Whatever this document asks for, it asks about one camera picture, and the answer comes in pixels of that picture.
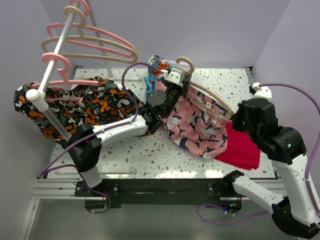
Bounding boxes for pink patterned shorts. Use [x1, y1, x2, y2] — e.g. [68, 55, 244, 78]
[163, 85, 230, 159]

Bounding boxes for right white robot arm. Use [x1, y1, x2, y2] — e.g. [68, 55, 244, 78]
[213, 98, 320, 239]

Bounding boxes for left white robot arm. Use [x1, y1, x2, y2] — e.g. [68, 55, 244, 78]
[68, 75, 191, 196]

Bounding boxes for camouflage orange black shorts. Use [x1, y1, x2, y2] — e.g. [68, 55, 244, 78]
[14, 76, 142, 146]

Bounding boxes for pink hanger front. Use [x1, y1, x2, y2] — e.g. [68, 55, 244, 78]
[30, 52, 100, 91]

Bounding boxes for white plastic basket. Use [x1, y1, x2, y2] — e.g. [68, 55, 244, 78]
[148, 57, 196, 75]

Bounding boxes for blue orange patterned garment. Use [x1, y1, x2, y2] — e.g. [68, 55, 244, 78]
[143, 54, 172, 99]

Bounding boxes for red folded cloth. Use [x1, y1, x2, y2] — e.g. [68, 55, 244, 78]
[215, 123, 261, 170]

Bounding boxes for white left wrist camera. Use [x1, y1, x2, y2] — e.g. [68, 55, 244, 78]
[164, 67, 186, 86]

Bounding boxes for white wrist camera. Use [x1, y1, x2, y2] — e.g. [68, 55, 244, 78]
[249, 82, 272, 100]
[164, 67, 186, 86]

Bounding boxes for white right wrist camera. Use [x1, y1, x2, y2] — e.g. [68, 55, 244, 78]
[249, 82, 272, 100]

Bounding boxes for aluminium table frame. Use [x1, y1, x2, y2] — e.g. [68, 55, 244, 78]
[19, 67, 286, 240]

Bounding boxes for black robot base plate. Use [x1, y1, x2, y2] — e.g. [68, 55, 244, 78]
[74, 178, 243, 213]

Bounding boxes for white clothes rack rail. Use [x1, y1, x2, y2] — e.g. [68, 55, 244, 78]
[26, 10, 76, 140]

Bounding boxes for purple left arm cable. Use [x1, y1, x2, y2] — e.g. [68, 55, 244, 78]
[37, 62, 170, 216]

